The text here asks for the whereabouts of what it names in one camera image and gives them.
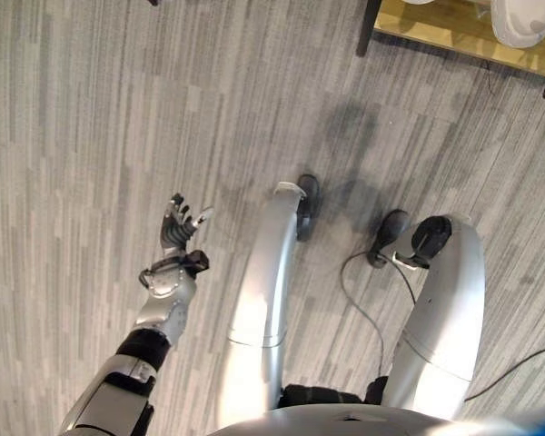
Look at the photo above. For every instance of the silver right robot leg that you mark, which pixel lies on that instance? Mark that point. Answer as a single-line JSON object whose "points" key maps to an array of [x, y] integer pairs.
{"points": [[440, 318]]}

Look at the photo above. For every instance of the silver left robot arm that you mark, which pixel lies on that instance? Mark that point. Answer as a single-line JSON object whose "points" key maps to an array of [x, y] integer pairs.
{"points": [[138, 345]]}

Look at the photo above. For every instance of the silver robot leg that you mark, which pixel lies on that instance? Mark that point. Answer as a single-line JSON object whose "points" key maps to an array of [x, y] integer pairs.
{"points": [[440, 318], [265, 295]]}

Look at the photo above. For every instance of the silver left robot leg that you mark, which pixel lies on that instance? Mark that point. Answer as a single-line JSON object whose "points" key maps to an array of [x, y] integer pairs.
{"points": [[265, 295]]}

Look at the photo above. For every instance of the dark right robot foot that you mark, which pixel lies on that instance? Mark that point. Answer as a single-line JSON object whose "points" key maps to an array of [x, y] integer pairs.
{"points": [[387, 236]]}

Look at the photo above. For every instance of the dark left robot foot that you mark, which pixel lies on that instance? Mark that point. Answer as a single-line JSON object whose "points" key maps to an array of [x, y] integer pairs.
{"points": [[307, 204]]}

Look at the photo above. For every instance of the wooden shoe rack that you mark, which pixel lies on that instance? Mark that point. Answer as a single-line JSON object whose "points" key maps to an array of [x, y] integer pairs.
{"points": [[458, 32]]}

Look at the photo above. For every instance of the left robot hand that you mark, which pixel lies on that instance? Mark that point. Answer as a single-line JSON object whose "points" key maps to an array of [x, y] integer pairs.
{"points": [[178, 227]]}

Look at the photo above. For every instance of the silver robot torso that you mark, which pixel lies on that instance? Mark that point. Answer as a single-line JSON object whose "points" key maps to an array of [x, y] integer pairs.
{"points": [[359, 420]]}

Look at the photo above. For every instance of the dark robot foot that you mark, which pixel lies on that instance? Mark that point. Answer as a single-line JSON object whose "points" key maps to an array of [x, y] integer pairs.
{"points": [[387, 236], [307, 204]]}

